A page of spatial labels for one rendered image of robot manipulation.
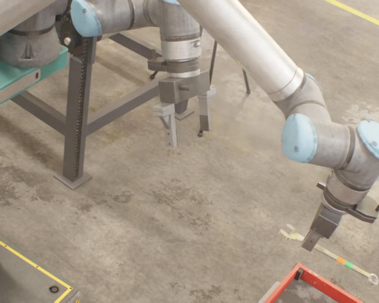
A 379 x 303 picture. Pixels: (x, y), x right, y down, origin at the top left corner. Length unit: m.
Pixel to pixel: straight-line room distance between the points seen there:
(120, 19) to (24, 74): 0.38
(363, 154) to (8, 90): 0.91
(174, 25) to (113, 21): 0.14
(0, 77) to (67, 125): 1.51
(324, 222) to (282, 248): 1.90
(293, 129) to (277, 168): 2.51
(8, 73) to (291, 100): 0.77
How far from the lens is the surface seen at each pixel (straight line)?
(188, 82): 1.41
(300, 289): 1.84
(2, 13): 1.03
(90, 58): 2.88
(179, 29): 1.37
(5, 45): 1.72
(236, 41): 1.20
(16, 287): 2.45
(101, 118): 3.25
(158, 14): 1.40
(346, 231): 3.48
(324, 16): 5.82
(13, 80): 1.66
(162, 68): 1.43
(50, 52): 1.72
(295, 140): 1.19
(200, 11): 1.17
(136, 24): 1.45
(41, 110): 3.29
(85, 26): 1.40
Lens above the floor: 2.24
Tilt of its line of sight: 37 degrees down
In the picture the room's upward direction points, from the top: 12 degrees clockwise
